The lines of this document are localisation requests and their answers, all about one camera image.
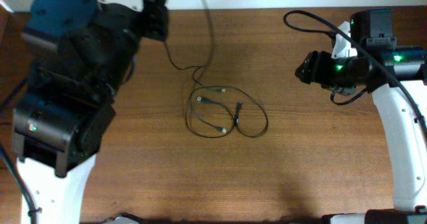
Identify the black cable bundle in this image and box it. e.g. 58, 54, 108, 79
163, 0, 270, 139

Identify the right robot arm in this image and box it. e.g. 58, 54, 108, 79
296, 9, 426, 223

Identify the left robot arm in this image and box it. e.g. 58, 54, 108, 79
5, 0, 169, 223

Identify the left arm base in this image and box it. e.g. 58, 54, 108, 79
101, 213, 144, 224

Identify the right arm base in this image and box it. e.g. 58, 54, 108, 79
320, 209, 426, 224

